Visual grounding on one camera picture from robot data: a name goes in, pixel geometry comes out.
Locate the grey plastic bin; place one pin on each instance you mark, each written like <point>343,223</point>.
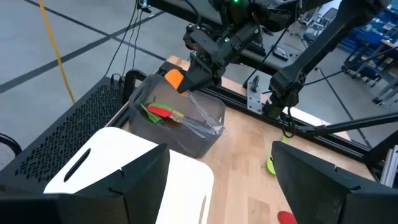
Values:
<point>174,137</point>

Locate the black perforated metal case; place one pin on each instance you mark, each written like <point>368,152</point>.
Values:
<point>62,140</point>

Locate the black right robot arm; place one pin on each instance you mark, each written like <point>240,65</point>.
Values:
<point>311,56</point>

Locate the white plastic bin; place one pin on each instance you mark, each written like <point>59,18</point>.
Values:
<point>124,146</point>

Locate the black smartphone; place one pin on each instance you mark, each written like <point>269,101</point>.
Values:
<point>280,53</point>

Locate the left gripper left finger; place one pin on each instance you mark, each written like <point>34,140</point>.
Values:
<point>93,208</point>

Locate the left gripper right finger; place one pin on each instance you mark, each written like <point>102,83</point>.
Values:
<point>335,202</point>

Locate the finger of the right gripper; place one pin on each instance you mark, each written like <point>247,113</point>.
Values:
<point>190,77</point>
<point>208,79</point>

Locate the green silicone spoon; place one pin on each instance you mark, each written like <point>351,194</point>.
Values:
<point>270,166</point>

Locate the red silicone spoon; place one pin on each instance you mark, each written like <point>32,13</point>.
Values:
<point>286,217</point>

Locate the black aluminium table frame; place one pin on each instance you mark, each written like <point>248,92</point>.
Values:
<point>239,102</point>

